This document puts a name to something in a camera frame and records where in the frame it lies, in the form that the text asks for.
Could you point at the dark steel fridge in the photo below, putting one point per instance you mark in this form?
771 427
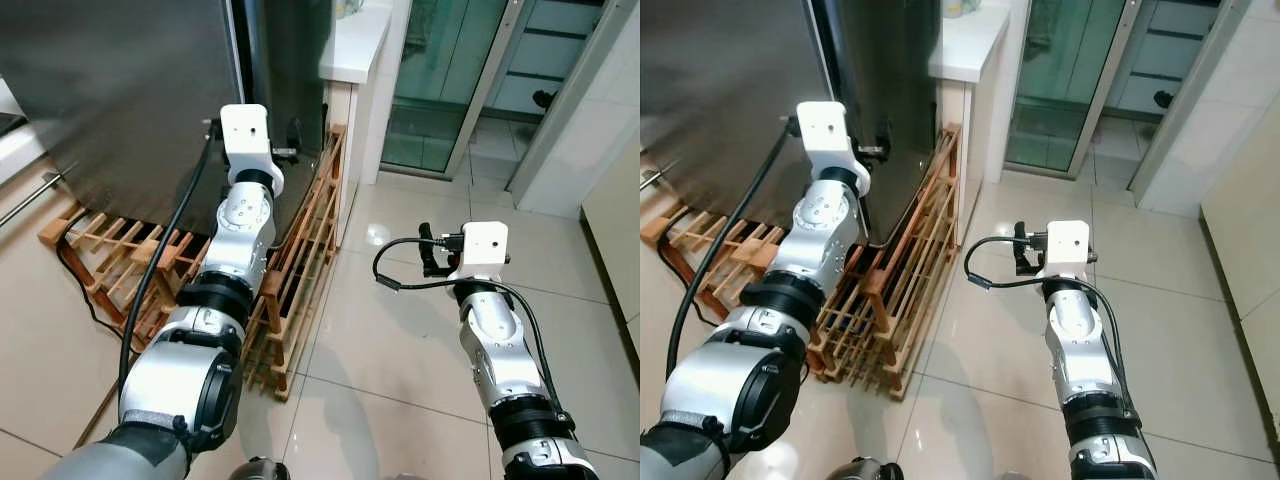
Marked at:
120 90
730 80

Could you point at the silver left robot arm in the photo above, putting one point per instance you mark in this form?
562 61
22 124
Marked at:
830 235
235 230

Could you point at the white countertop unit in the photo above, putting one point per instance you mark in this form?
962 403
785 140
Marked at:
355 50
965 45

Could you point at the green glass sliding door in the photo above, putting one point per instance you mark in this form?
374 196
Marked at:
440 60
1060 60

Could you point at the beige glossy cabinet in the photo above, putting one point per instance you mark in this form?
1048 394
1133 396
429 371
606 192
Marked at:
1250 250
615 240

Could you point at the wooden slat rack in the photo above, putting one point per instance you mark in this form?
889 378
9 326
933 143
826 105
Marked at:
60 232
658 230

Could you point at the grey robot leg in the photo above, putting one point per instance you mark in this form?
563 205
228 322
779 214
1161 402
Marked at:
260 470
858 470

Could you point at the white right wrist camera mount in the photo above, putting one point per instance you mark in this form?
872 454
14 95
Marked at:
485 245
1068 242

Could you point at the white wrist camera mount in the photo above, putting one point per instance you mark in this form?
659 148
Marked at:
485 245
243 130
822 128
1068 242

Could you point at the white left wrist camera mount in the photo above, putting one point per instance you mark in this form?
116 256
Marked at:
243 130
822 128

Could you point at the grey aluminium door frame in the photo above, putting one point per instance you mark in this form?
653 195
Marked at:
570 85
1192 85

